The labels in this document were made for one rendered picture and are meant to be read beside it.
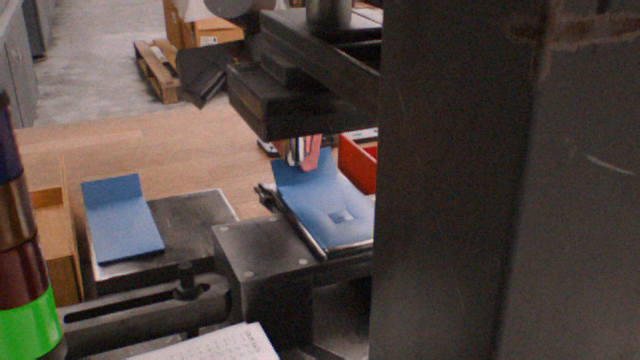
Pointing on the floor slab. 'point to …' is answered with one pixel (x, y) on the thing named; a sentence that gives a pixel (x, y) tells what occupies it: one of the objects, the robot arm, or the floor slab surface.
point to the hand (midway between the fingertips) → (304, 164)
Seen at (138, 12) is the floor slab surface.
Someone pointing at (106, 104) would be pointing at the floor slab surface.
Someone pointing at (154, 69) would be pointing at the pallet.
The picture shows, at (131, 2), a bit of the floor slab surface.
